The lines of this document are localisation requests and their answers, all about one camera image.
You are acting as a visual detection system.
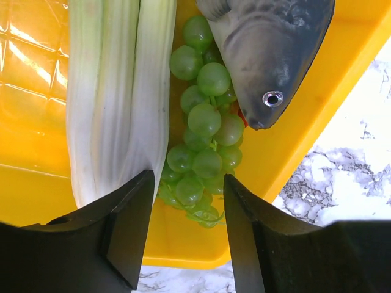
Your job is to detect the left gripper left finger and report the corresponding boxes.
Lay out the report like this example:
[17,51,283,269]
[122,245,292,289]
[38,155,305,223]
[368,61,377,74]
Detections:
[1,170,155,292]

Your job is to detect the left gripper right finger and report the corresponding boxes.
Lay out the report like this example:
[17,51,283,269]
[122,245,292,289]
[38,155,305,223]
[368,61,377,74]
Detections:
[224,175,390,292]

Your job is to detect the green grapes bunch toy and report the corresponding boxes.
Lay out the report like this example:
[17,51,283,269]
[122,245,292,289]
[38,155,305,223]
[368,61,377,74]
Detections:
[158,15,246,228]

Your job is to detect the yellow plastic tray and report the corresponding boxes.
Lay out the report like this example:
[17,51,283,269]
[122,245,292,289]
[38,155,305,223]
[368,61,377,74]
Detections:
[1,1,390,269]

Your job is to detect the white celery toy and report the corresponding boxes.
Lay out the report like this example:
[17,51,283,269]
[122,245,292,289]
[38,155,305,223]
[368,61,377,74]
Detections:
[66,1,177,208]

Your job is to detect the grey fish toy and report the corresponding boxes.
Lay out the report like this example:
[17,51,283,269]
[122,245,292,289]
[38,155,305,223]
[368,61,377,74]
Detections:
[196,0,335,130]

